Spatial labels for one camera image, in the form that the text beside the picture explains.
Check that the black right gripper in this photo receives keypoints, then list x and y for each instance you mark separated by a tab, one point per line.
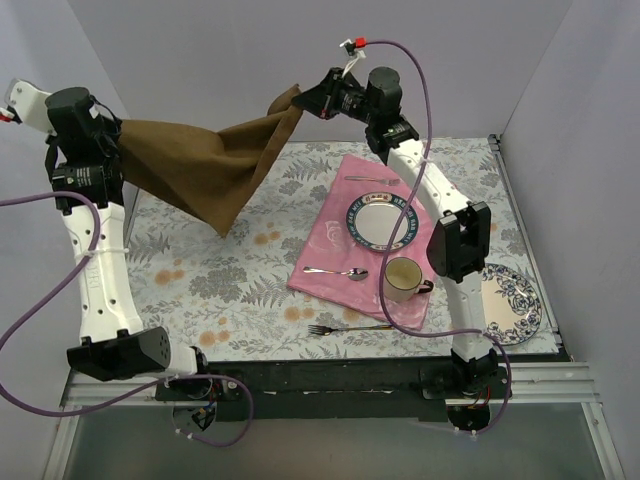
329	95

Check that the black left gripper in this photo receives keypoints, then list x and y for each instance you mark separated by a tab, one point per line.
111	138

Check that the brown cloth napkin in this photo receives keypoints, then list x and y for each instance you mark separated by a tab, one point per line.
206	174

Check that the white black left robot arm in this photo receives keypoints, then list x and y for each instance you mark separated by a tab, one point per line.
114	344

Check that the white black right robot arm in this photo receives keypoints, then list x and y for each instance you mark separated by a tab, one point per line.
459	243

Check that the silver fork on placemat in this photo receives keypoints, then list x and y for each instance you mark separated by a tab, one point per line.
383	181

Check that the green rimmed white plate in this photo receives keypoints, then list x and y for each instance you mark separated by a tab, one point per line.
371	218

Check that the pink floral placemat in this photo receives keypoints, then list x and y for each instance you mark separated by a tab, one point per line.
330	246

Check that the silver spoon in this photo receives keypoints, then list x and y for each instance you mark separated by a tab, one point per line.
355	274

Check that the floral tablecloth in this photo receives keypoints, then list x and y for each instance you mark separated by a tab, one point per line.
229	295

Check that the cream mug dark rim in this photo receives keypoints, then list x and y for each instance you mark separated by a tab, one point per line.
403	279

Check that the dark fork on tablecloth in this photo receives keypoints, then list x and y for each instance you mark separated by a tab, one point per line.
321	330

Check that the blue floral white plate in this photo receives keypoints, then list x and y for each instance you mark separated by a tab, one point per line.
513	310

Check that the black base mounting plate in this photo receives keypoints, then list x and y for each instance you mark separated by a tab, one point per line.
383	388

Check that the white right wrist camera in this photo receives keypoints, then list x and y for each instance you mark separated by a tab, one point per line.
355	51

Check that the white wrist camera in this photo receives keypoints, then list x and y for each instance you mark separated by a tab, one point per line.
355	51
25	104

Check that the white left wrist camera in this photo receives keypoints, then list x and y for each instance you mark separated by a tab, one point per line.
25	104

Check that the aluminium table frame rail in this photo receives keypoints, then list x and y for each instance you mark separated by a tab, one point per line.
543	373

